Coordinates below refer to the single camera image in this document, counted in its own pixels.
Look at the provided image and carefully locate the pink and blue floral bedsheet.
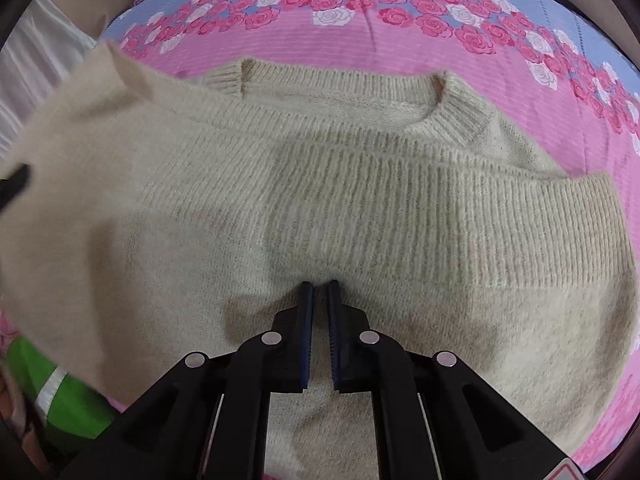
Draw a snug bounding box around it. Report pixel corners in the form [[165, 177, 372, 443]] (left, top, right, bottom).
[[0, 0, 640, 473]]

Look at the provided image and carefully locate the green cloth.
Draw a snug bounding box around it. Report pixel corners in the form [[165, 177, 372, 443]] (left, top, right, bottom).
[[5, 335, 118, 456]]

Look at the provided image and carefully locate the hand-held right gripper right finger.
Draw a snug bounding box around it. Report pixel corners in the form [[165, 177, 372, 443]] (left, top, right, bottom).
[[326, 280, 568, 480]]

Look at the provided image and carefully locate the beige sweater with black hearts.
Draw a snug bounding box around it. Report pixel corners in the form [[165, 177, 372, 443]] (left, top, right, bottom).
[[0, 40, 638, 480]]

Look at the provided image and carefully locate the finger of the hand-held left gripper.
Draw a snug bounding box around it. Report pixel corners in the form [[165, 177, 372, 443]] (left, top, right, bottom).
[[0, 162, 32, 213]]

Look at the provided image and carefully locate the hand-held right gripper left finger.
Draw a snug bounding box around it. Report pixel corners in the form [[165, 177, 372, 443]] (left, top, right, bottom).
[[57, 282, 316, 480]]

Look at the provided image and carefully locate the white satin curtain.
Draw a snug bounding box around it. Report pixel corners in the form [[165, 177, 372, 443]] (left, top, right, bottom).
[[0, 0, 98, 161]]

